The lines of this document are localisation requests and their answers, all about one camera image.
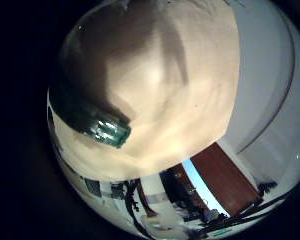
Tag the bouquet with green stem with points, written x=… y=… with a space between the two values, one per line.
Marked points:
x=106 y=128

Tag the white whiteboard panel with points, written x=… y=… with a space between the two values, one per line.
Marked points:
x=266 y=83

